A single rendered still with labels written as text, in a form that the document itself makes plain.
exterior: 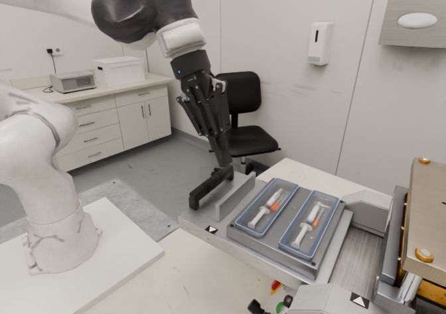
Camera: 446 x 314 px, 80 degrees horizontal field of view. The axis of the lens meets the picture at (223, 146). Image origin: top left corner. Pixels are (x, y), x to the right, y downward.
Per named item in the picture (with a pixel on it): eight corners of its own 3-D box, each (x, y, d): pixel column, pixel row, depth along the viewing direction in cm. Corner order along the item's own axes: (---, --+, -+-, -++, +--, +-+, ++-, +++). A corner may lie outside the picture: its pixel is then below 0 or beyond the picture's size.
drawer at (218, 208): (350, 225, 58) (358, 196, 54) (320, 308, 41) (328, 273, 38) (234, 182, 73) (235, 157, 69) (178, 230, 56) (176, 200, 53)
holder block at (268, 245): (344, 211, 56) (346, 201, 55) (314, 281, 41) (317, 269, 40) (271, 186, 65) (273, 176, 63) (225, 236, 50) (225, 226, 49)
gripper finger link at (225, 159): (220, 131, 57) (222, 131, 57) (230, 161, 59) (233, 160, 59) (211, 137, 55) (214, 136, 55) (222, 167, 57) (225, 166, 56)
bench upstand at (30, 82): (143, 71, 320) (142, 62, 316) (14, 91, 235) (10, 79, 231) (141, 71, 323) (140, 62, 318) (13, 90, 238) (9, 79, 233)
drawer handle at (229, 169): (233, 178, 67) (234, 164, 66) (196, 210, 56) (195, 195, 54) (227, 176, 68) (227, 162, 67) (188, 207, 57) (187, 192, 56)
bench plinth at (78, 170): (168, 141, 321) (168, 133, 316) (62, 180, 243) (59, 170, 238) (146, 130, 351) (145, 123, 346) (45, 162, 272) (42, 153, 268)
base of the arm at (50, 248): (8, 245, 74) (-11, 204, 68) (76, 210, 87) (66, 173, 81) (40, 291, 61) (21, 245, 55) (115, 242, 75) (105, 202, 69)
